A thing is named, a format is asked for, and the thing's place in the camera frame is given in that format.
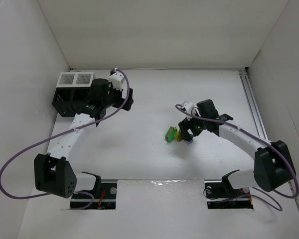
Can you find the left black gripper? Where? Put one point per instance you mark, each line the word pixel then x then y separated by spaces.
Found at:
pixel 127 100

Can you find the green and orange lego stack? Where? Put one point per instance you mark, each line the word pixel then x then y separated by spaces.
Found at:
pixel 170 134

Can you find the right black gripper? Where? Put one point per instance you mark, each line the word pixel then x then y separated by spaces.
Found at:
pixel 186 126

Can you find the aluminium rail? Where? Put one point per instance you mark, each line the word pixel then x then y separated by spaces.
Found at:
pixel 252 104

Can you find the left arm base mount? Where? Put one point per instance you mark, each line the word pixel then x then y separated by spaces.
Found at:
pixel 104 197

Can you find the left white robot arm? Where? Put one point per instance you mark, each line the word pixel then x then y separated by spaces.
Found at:
pixel 53 171

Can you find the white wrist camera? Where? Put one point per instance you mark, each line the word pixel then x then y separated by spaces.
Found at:
pixel 188 107
pixel 117 80

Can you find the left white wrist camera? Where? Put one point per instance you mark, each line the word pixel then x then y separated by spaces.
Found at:
pixel 117 80

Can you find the lime green lego brick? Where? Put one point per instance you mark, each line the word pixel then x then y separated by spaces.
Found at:
pixel 177 137

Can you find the black slotted container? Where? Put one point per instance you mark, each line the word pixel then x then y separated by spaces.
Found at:
pixel 68 100

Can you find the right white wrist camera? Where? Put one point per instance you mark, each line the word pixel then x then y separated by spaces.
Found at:
pixel 188 107

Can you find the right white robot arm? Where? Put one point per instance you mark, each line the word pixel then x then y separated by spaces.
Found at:
pixel 273 165

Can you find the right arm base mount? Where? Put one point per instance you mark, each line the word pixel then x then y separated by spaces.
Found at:
pixel 221 196

